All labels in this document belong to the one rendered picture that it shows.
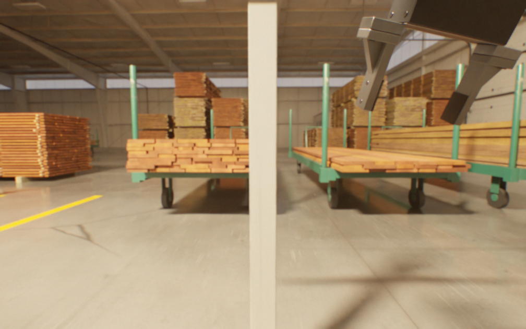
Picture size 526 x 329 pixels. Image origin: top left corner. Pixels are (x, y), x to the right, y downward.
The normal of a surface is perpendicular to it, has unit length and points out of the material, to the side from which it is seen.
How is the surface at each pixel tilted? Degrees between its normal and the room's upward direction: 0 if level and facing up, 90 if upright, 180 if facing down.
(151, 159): 90
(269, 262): 90
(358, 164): 90
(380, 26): 113
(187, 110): 90
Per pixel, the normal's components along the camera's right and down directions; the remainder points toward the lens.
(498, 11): 0.07, 0.48
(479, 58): -0.98, -0.11
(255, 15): -0.01, 0.10
